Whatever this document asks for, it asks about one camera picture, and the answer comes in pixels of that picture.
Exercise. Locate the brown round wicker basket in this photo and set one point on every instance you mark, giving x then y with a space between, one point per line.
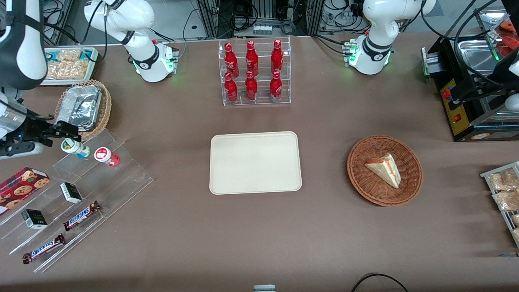
365 182

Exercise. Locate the white power strip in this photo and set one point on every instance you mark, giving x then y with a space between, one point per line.
262 29

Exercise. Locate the light wicker basket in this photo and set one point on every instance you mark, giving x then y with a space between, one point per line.
106 105

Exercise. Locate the small grey device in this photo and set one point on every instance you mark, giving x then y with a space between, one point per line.
264 288

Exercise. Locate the wrapped triangle sandwich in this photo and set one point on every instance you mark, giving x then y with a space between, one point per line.
385 170

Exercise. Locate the black toaster oven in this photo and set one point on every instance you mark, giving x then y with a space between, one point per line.
460 117

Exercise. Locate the red-lid yogurt cup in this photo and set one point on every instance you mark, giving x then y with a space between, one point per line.
106 156

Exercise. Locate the white snack tray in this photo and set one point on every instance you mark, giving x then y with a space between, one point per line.
92 67

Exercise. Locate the clear acrylic bottle rack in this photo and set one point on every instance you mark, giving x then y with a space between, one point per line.
261 52

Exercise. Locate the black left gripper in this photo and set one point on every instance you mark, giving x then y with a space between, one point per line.
475 90

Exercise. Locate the green-lid yogurt cup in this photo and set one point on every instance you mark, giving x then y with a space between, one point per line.
78 149

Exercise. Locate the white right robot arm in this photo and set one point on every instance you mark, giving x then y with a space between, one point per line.
142 16

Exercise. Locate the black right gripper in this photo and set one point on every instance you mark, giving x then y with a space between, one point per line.
35 129

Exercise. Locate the teal snack packet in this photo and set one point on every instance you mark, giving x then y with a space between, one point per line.
52 56

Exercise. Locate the red cookie box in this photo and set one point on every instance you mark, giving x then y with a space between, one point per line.
20 186

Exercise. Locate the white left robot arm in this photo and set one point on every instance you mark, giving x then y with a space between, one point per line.
381 20

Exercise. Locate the red cola bottle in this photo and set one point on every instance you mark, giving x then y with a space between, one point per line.
277 56
231 61
275 87
252 59
231 89
251 87

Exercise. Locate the small black box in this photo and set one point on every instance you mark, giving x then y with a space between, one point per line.
71 193
34 219

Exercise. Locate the clear bag of snacks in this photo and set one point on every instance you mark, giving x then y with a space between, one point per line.
502 180
507 200
69 67

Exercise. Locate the Snickers chocolate bar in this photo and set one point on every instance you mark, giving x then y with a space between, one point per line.
81 216
43 249

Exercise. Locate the beige plastic tray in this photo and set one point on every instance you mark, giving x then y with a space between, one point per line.
255 163

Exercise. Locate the aluminium foil tray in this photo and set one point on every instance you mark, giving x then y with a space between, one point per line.
81 106

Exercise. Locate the steel tray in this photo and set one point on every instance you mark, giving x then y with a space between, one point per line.
474 54

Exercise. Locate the clear acrylic stepped display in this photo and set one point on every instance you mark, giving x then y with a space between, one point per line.
117 182

